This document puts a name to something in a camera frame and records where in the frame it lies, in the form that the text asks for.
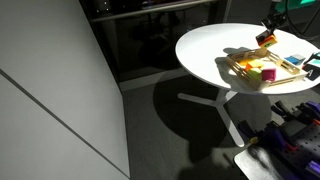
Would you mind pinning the orange plushy cube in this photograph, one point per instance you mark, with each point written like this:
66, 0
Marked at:
266, 41

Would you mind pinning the purple orange clamp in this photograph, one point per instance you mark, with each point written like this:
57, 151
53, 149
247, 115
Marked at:
272, 136

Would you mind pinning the white plush cube teal triangle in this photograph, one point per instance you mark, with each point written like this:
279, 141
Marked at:
314, 60

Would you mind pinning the small orange cube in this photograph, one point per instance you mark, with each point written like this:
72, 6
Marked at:
248, 66

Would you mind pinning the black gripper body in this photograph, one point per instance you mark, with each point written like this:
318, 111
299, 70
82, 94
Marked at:
271, 23

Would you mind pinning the blue cube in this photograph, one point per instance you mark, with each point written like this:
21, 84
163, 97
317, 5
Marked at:
293, 60

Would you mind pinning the yellow banana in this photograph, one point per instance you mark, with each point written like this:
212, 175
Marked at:
243, 62

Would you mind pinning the white round table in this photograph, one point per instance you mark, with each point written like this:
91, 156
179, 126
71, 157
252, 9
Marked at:
202, 53

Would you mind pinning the wooden crate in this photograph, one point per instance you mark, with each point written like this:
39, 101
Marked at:
260, 68

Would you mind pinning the black perforated board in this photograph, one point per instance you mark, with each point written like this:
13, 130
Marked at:
301, 163

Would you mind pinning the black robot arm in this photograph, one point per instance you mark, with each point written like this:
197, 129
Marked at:
278, 8

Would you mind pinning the lime green cube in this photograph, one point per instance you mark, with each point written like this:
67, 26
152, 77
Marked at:
257, 63

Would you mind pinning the black white plush cube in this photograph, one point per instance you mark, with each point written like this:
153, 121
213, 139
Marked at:
313, 72

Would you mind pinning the magenta cube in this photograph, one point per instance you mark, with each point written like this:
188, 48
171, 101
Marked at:
269, 74

